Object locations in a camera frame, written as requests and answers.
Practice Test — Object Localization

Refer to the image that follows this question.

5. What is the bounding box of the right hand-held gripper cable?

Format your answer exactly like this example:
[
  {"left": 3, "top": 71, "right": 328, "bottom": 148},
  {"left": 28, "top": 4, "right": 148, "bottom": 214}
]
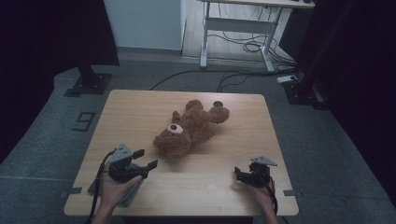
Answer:
[{"left": 261, "top": 173, "right": 279, "bottom": 217}]

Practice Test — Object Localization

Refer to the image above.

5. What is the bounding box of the person's left hand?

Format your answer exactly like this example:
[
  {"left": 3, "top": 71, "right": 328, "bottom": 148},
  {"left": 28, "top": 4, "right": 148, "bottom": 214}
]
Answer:
[{"left": 100, "top": 161, "right": 143, "bottom": 208}]

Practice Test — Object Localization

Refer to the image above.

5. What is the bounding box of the grey tape strip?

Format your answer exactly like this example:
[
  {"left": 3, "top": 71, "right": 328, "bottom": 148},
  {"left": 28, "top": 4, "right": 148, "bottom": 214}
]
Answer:
[
  {"left": 60, "top": 187, "right": 83, "bottom": 199},
  {"left": 283, "top": 189, "right": 304, "bottom": 198}
]

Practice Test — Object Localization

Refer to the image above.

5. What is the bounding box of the hand-held gripper cable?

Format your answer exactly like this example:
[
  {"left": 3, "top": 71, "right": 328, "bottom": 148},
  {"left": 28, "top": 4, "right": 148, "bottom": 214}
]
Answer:
[
  {"left": 85, "top": 149, "right": 117, "bottom": 224},
  {"left": 261, "top": 173, "right": 279, "bottom": 217}
]

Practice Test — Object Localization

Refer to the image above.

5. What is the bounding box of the white power strip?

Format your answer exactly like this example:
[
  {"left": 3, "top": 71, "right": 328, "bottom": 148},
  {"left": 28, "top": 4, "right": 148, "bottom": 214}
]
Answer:
[{"left": 276, "top": 74, "right": 298, "bottom": 84}]

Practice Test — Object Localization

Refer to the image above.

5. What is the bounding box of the left hand-held gripper cable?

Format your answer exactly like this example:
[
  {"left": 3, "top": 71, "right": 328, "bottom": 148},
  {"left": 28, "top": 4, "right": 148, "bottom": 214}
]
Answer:
[{"left": 85, "top": 149, "right": 117, "bottom": 224}]

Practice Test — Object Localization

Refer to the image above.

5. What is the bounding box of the black stand with square base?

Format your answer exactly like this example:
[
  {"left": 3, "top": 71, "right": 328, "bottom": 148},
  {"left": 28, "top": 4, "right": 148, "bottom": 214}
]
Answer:
[{"left": 64, "top": 57, "right": 113, "bottom": 96}]

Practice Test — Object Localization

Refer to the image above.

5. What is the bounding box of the black stand with wide base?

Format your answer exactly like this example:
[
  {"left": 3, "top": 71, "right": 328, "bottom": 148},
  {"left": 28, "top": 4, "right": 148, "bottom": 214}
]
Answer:
[{"left": 282, "top": 0, "right": 331, "bottom": 111}]

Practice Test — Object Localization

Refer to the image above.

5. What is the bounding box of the dark curtain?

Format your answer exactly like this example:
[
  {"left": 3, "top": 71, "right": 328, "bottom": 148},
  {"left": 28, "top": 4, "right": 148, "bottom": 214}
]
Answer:
[
  {"left": 293, "top": 0, "right": 396, "bottom": 198},
  {"left": 0, "top": 0, "right": 120, "bottom": 163}
]

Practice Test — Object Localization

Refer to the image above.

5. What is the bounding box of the white desk frame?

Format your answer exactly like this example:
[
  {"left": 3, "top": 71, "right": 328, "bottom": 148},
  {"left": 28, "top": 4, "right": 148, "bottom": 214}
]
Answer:
[{"left": 199, "top": 0, "right": 316, "bottom": 73}]

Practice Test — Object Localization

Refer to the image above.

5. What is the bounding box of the brown teddy bear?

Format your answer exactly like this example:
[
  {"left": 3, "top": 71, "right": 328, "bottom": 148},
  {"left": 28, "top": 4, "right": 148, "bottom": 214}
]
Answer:
[{"left": 152, "top": 99, "right": 231, "bottom": 159}]

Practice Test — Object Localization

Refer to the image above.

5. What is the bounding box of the long black floor cable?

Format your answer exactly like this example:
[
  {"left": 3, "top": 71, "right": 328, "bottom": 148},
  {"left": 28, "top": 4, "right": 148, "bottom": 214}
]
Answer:
[{"left": 148, "top": 68, "right": 298, "bottom": 91}]

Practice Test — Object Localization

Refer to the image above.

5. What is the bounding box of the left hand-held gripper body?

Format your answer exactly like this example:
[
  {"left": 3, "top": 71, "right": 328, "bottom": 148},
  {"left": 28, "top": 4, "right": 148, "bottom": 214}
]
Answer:
[{"left": 106, "top": 143, "right": 149, "bottom": 184}]

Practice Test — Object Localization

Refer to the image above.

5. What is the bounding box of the person's right hand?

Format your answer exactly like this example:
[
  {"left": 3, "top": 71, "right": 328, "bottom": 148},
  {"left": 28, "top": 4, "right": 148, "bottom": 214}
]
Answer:
[{"left": 247, "top": 177, "right": 278, "bottom": 217}]

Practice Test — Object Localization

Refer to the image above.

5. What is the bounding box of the tangle of black desk cables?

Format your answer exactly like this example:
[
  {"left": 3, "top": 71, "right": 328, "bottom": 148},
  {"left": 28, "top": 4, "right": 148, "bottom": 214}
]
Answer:
[{"left": 207, "top": 4, "right": 297, "bottom": 71}]

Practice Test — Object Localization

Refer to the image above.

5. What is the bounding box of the short black floor cable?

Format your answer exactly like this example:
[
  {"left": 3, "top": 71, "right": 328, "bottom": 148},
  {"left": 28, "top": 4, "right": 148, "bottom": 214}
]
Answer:
[{"left": 217, "top": 73, "right": 250, "bottom": 93}]

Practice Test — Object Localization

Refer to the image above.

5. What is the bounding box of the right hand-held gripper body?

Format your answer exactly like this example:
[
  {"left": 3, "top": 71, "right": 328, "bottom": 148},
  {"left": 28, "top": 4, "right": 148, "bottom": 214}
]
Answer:
[{"left": 245, "top": 155, "right": 278, "bottom": 189}]

